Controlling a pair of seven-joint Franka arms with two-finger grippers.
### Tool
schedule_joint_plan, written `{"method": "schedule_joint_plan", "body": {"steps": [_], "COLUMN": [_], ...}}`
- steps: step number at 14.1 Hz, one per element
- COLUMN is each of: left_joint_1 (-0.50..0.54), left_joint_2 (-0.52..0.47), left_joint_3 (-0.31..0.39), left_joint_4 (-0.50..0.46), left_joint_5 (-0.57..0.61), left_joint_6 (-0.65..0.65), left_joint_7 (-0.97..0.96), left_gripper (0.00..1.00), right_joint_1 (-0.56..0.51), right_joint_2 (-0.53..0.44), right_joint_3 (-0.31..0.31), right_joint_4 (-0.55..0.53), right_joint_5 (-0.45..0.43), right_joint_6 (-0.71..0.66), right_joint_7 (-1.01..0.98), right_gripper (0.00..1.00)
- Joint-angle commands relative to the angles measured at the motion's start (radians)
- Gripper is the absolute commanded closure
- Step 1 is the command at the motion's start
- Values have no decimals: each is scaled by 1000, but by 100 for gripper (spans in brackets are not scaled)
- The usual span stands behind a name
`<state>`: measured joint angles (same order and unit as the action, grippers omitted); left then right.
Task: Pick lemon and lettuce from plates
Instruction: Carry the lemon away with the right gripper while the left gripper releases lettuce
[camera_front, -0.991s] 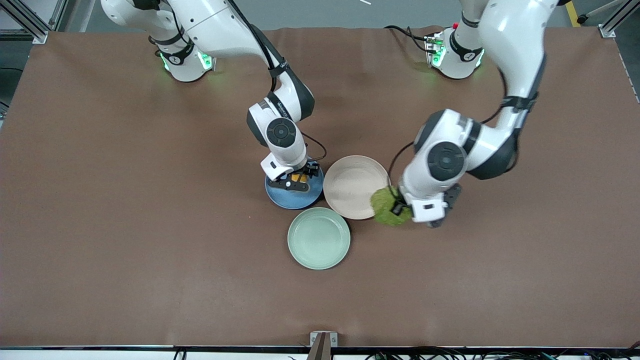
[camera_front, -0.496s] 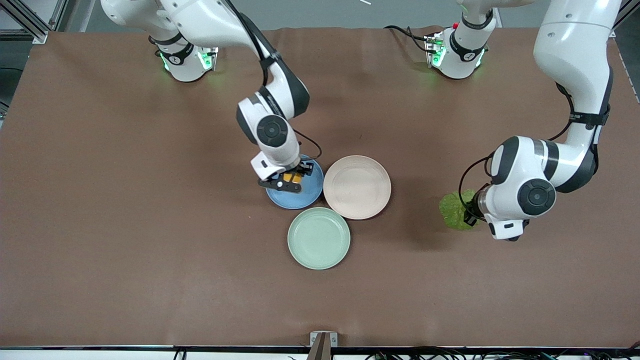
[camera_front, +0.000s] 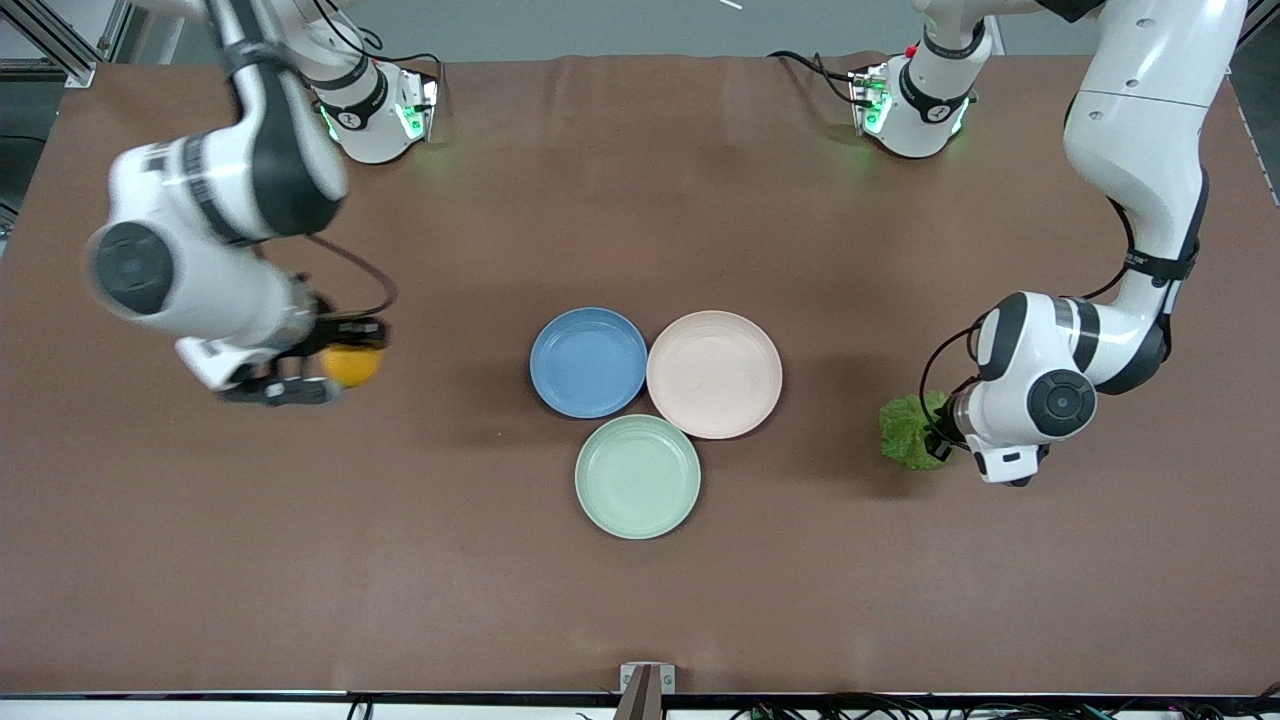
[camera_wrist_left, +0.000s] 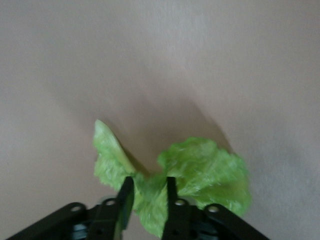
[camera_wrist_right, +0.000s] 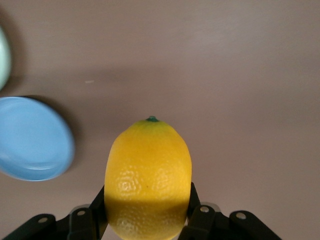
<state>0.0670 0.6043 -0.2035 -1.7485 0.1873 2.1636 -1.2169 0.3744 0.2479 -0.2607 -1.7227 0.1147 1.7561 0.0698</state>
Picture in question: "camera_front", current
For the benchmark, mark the yellow lemon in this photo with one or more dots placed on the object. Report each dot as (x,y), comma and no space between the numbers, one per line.
(352,366)

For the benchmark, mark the green lettuce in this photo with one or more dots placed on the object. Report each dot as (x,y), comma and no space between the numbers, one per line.
(905,432)

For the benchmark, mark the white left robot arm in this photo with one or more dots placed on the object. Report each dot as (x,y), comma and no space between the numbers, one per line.
(1140,100)

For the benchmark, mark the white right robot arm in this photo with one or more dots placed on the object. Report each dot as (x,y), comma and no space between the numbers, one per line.
(250,170)

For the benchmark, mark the blue round plate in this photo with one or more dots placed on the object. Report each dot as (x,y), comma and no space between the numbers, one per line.
(588,362)

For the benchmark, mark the right base green-lit connector box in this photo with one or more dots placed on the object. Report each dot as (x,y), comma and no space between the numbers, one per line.
(420,110)

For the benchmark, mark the base green-lit connector box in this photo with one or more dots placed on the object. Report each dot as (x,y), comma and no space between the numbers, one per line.
(868,100)
(420,110)

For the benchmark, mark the pink round plate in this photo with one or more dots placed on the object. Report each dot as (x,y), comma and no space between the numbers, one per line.
(714,374)

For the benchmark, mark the light green round plate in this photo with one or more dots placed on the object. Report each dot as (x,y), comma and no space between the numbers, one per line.
(638,477)

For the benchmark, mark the left base green-lit connector box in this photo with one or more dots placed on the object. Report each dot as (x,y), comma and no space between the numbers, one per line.
(868,100)

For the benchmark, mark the aluminium frame profile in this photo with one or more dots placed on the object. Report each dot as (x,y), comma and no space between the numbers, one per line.
(60,40)

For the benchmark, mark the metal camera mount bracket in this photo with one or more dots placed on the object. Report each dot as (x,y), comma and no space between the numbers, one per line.
(646,690)

